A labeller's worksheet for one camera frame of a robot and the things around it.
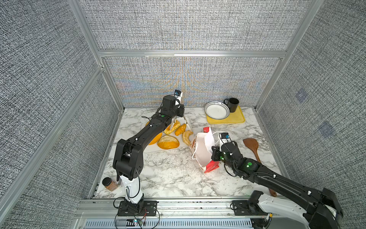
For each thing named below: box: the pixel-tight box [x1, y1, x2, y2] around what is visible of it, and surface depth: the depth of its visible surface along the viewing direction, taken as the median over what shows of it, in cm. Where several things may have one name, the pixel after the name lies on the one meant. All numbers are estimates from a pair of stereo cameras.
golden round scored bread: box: [157, 135, 180, 150], surface depth 96 cm
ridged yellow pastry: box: [163, 120, 181, 135], surface depth 103 cm
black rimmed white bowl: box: [203, 101, 231, 120], surface depth 119 cm
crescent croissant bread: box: [182, 130, 194, 146], surface depth 99 cm
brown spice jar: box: [101, 176, 119, 192], surface depth 76 cm
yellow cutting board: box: [205, 105, 246, 124], surface depth 113 cm
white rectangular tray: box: [142, 117, 195, 154], surface depth 99 cm
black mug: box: [223, 97, 240, 113], surface depth 116 cm
